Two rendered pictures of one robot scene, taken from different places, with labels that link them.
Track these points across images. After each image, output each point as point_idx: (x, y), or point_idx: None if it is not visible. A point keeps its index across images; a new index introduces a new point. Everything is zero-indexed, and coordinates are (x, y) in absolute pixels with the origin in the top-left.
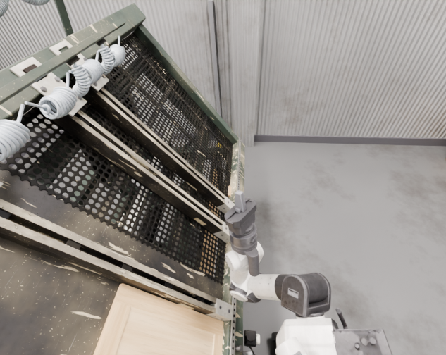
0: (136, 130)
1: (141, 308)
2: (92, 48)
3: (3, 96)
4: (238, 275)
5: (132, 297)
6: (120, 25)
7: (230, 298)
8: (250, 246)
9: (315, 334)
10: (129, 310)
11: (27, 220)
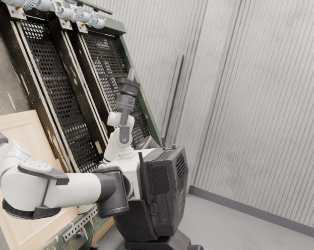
0: (87, 65)
1: (35, 130)
2: None
3: None
4: (110, 144)
5: (34, 120)
6: (108, 12)
7: (93, 206)
8: (126, 104)
9: (143, 150)
10: (30, 122)
11: (22, 39)
